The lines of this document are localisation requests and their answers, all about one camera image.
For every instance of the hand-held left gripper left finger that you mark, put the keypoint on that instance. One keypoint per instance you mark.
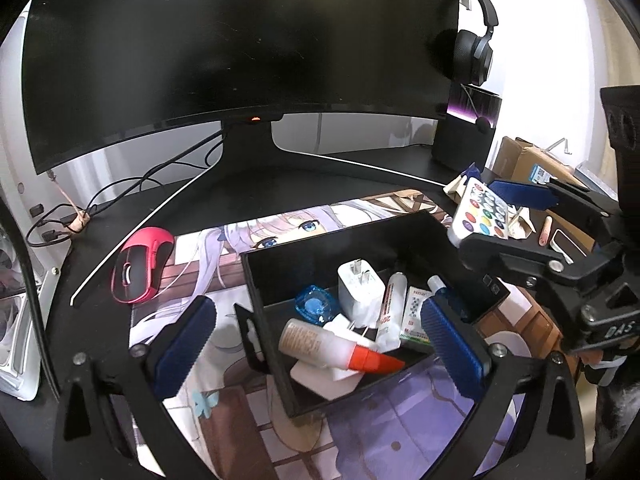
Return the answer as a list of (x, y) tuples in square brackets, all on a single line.
[(185, 345)]

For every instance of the white tube stick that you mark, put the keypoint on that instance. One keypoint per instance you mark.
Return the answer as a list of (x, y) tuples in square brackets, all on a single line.
[(392, 305)]

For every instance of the black storage box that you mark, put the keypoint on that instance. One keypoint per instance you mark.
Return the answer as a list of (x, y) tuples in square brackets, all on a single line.
[(300, 265)]

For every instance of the small white plug adapter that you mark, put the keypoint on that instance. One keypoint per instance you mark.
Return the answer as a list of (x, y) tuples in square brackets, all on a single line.
[(345, 327)]

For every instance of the white square adapter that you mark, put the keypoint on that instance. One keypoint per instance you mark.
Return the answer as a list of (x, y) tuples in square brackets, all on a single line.
[(320, 382)]

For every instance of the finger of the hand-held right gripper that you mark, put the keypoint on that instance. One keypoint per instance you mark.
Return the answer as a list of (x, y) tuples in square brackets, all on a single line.
[(525, 195), (510, 257)]

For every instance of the red and black mouse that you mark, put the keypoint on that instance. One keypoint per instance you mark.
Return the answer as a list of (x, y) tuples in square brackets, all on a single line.
[(142, 265)]

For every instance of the green and white medicine box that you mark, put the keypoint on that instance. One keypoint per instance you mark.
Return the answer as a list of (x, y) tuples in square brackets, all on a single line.
[(415, 315)]

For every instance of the cardboard box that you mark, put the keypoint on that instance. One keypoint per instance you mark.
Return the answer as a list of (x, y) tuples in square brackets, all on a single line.
[(515, 160)]

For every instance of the blue glass bottle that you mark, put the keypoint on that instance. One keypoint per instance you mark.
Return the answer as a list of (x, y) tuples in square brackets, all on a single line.
[(312, 304), (436, 284)]

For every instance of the white remote with coloured buttons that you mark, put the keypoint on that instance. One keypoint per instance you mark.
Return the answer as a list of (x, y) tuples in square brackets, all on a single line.
[(477, 210)]

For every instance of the white glue bottle orange cap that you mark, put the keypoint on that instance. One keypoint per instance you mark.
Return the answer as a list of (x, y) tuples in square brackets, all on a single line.
[(320, 342)]

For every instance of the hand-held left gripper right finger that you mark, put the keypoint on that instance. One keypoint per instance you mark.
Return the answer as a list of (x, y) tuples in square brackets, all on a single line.
[(452, 355)]

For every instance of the small pink cylinder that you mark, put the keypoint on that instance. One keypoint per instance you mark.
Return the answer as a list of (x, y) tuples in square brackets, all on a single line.
[(546, 230)]

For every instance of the brown wet wipes packet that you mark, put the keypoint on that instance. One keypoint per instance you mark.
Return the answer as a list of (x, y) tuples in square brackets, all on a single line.
[(522, 222)]

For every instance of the black speaker with purple panel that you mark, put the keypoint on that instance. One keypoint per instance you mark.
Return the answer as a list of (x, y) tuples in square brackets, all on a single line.
[(460, 145)]

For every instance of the white smartphone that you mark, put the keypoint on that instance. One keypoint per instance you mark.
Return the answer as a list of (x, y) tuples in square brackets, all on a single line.
[(570, 245)]

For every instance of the black curved monitor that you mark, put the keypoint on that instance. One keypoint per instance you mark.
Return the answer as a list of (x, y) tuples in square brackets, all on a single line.
[(225, 40)]

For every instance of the white computer case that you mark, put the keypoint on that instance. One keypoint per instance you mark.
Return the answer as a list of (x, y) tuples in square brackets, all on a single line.
[(20, 340)]

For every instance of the metal bracket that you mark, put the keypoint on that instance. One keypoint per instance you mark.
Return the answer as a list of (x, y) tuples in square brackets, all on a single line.
[(560, 144)]

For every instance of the black headphones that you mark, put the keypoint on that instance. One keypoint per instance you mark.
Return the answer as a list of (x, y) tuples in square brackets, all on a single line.
[(472, 55)]

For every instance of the person's right forearm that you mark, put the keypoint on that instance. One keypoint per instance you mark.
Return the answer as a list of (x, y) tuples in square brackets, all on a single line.
[(617, 430)]

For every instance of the printed desk mat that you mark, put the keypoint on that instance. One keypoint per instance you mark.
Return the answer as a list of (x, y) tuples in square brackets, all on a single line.
[(230, 410)]

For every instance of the large white plug charger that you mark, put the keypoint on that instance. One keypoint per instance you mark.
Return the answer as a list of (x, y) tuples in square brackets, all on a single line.
[(360, 290)]

